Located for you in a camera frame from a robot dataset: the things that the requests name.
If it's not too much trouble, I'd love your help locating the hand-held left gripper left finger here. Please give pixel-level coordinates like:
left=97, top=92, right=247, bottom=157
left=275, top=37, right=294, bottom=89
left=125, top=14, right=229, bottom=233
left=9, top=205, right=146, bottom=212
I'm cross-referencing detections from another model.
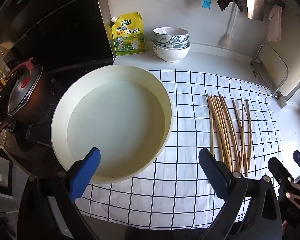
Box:
left=17, top=147, right=102, bottom=240

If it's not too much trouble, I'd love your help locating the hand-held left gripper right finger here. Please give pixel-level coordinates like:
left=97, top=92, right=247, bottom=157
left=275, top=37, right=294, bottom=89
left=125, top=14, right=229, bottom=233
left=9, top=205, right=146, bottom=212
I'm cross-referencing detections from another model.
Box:
left=198, top=147, right=283, bottom=240

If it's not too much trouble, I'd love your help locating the bunch of wooden chopsticks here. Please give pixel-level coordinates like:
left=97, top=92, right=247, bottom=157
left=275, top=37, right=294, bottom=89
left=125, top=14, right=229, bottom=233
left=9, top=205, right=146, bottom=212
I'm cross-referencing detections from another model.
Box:
left=206, top=94, right=253, bottom=177

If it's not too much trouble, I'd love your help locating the cream round tray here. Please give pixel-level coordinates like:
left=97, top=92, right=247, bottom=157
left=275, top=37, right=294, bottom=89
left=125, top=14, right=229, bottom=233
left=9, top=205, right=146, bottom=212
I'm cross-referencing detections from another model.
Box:
left=51, top=64, right=174, bottom=185

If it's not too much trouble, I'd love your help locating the white black checkered cloth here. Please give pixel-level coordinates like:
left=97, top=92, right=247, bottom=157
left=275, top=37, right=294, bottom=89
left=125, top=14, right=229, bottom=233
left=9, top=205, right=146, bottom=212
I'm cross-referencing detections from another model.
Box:
left=84, top=69, right=283, bottom=230

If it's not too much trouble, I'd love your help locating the metal dish rack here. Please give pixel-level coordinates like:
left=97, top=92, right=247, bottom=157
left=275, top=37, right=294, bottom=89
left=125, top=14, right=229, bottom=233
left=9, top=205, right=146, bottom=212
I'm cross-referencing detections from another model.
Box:
left=251, top=42, right=300, bottom=108

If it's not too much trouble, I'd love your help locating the dark cooking pot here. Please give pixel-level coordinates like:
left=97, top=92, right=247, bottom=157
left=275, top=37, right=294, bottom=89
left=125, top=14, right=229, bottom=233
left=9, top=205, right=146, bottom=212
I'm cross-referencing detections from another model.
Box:
left=0, top=57, right=56, bottom=140

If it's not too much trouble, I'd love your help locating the glass pot lid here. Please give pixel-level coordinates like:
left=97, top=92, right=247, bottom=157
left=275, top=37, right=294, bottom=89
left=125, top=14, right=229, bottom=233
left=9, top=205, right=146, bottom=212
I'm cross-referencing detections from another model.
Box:
left=7, top=65, right=43, bottom=115

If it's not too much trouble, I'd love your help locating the plain white bowl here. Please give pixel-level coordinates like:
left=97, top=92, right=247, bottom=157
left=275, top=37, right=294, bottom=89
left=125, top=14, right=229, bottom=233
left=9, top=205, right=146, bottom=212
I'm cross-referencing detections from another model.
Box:
left=152, top=40, right=191, bottom=63

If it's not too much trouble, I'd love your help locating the blue patterned bowl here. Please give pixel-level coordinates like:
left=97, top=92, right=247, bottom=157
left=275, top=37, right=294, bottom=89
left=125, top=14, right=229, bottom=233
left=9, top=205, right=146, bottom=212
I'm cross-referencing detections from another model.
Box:
left=152, top=38, right=190, bottom=49
left=153, top=27, right=189, bottom=44

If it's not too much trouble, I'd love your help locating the beige hanging towel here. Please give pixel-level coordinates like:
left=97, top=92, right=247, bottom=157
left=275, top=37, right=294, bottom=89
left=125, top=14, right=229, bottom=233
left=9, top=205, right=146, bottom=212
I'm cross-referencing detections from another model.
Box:
left=267, top=4, right=283, bottom=42

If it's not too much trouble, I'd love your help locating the yellow seasoning pouch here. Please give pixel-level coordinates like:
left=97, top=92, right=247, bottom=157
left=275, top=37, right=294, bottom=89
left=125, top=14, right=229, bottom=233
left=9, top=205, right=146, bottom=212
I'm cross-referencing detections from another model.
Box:
left=111, top=12, right=146, bottom=56

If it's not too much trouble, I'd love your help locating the black range hood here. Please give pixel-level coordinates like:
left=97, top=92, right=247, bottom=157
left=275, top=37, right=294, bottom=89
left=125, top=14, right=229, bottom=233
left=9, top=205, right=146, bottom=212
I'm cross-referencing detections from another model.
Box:
left=0, top=0, right=115, bottom=67

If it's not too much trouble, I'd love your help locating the steel cleaver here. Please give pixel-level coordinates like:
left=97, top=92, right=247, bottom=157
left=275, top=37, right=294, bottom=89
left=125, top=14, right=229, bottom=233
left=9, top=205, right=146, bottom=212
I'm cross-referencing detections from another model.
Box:
left=246, top=0, right=265, bottom=21

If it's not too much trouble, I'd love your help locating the white handled dish brush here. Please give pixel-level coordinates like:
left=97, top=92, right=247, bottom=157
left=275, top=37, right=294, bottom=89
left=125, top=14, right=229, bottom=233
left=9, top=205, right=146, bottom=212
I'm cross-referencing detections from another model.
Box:
left=221, top=5, right=238, bottom=47

